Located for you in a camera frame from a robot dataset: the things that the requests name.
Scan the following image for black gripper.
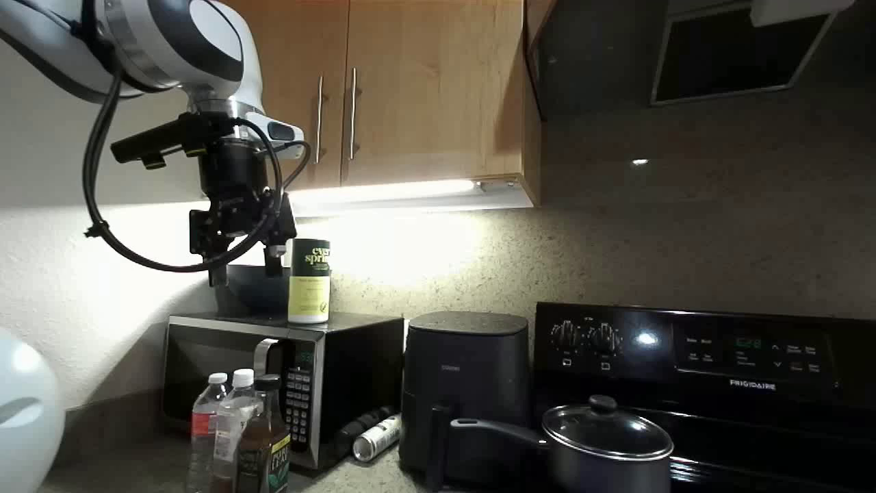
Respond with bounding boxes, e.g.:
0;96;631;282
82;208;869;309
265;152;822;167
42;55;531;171
190;141;297;287

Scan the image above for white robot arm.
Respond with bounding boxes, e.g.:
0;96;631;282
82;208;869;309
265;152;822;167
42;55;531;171
0;0;310;286

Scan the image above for black air fryer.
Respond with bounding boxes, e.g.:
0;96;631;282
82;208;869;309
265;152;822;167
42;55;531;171
399;313;531;491

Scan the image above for green label canister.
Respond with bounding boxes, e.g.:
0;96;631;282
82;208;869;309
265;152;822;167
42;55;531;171
289;240;332;324

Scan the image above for clear water bottle right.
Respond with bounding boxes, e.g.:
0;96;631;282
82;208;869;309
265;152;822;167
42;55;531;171
212;368;261;493

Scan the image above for clear water bottle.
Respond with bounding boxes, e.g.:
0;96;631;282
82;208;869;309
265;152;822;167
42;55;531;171
212;368;261;493
186;374;227;493

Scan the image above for black microwave oven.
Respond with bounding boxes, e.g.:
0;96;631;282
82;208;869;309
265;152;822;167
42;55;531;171
163;316;405;475

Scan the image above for clear water bottle left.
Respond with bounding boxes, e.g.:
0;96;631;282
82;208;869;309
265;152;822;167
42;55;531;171
186;374;227;493

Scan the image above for dark sauce bottle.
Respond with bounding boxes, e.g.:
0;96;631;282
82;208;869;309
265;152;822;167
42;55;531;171
235;374;291;493

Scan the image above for wooden upper cabinet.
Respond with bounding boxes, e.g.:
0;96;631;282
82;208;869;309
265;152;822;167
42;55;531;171
227;0;542;208

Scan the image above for silver spray can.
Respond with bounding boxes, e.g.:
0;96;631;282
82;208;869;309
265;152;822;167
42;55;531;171
353;416;404;463

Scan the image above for under-cabinet light strip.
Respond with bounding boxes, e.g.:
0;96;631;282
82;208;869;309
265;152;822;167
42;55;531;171
291;178;538;219

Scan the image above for white round object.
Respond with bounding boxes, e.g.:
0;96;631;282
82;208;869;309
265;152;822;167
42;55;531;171
0;329;65;493

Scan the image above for black pot with lid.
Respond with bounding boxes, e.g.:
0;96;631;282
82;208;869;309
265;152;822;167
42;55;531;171
449;394;675;493

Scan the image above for black range hood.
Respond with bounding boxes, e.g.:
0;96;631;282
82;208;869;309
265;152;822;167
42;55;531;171
531;0;865;122

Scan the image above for black electric stove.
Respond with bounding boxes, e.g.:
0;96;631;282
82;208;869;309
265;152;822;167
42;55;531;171
535;301;876;493

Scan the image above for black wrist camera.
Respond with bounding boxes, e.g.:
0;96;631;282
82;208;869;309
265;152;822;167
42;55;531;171
109;112;232;171

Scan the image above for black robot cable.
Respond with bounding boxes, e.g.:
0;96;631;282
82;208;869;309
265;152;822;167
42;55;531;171
79;63;315;276

